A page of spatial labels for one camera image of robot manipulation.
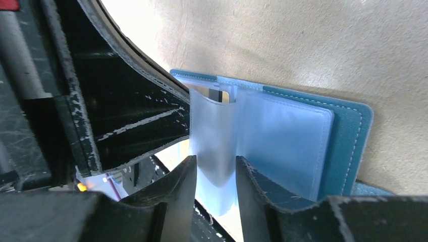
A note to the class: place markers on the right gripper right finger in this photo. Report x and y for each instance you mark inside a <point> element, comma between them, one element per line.
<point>335,218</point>

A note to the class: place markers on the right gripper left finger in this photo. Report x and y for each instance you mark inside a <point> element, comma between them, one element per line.
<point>63,216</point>

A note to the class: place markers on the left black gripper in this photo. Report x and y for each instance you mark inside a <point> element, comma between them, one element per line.
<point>36,150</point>

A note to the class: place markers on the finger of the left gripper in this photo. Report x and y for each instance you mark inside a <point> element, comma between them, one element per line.
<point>120,105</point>

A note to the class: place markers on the blue card holder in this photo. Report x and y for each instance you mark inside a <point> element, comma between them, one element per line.
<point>349,134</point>

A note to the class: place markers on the clear plastic card sleeves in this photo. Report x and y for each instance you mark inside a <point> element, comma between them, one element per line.
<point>285,140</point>

